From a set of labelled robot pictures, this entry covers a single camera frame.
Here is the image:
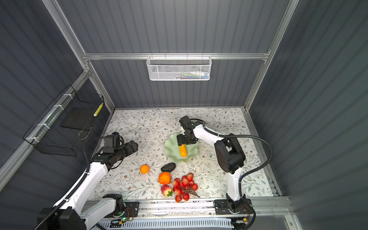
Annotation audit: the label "yellow fake squash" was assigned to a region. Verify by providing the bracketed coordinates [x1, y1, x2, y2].
[179, 144, 187, 158]

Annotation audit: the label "small orange tangerine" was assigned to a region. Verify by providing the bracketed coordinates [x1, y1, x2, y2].
[140, 164, 150, 174]

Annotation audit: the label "dark fake avocado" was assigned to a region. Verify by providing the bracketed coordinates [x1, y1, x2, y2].
[161, 163, 176, 173]

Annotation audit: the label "orange fake persimmon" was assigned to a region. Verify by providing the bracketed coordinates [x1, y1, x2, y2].
[158, 172, 172, 185]

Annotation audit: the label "red fake berry bunch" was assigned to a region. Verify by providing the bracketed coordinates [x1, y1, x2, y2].
[172, 172, 200, 203]

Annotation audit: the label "red fake peach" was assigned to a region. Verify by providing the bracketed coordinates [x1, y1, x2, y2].
[161, 185, 173, 197]

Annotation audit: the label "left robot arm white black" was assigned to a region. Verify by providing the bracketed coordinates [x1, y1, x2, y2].
[35, 132, 138, 230]

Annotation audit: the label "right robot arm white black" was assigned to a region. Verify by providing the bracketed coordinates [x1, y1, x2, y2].
[177, 116, 253, 214]

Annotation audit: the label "green wavy fruit bowl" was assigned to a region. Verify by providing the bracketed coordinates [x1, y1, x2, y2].
[164, 132, 199, 163]

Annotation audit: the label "yellow marker in basket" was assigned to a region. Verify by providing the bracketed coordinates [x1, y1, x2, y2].
[93, 103, 104, 117]

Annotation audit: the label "black pad in basket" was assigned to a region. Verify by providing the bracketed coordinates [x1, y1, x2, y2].
[60, 108, 97, 131]

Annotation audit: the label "items in white basket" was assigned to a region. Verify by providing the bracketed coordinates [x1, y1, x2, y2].
[172, 71, 210, 80]

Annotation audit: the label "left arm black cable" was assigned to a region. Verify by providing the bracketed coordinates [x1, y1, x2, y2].
[34, 136, 127, 230]

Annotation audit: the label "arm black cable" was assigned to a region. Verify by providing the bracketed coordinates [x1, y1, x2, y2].
[34, 136, 127, 230]
[189, 117, 273, 199]

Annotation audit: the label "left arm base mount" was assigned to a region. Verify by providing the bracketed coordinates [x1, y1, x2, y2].
[105, 201, 140, 218]

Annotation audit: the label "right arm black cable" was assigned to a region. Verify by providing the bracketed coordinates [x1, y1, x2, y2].
[189, 117, 273, 199]

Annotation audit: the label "white wire wall basket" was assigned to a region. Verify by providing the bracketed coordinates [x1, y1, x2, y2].
[146, 57, 212, 81]

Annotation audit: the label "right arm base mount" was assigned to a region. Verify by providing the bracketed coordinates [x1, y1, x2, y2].
[213, 198, 254, 215]

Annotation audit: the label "white perforated cable duct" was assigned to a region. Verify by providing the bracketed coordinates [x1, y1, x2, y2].
[98, 218, 235, 230]

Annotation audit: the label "black wire side basket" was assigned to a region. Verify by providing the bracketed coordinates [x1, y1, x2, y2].
[23, 85, 104, 157]

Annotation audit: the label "aluminium front rail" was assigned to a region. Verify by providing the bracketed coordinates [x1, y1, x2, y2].
[134, 196, 294, 219]

